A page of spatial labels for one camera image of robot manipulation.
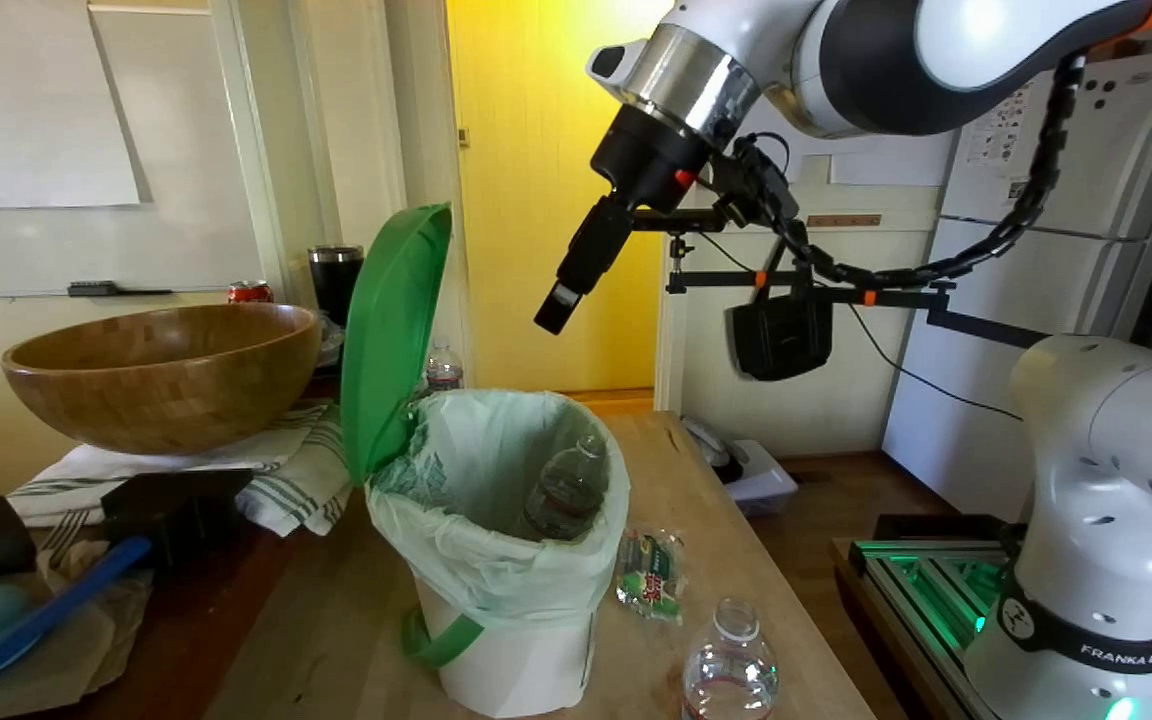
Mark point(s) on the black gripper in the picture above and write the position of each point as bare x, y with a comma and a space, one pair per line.
651, 159

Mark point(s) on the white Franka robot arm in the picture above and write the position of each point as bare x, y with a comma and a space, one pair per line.
1109, 442

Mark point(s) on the green bin lid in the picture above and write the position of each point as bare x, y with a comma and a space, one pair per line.
393, 334

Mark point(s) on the clear plastic bottle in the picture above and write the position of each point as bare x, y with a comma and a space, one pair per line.
646, 578

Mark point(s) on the clear bottle without label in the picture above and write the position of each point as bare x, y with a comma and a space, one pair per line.
731, 667

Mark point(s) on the yellow door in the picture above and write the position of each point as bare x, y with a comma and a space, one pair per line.
520, 266

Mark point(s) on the black tumbler cup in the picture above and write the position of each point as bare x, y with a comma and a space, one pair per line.
333, 281

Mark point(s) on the white box on floor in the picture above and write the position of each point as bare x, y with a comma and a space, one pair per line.
754, 479

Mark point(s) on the red soda can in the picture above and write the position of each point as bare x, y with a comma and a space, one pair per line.
254, 291

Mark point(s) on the striped white dish towel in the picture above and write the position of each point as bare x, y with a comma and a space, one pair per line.
298, 485

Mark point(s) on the large wooden bowl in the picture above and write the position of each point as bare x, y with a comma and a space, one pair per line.
161, 381

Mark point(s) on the black marker pen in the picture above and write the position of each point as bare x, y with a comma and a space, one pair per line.
117, 291

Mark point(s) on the stack of white papers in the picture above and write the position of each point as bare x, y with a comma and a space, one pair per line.
83, 480

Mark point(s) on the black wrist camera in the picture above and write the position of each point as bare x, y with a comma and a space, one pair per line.
754, 186

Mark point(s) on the wall whiteboard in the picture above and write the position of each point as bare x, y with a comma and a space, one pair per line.
188, 161

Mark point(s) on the green lit base plate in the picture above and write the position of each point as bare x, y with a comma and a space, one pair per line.
928, 586

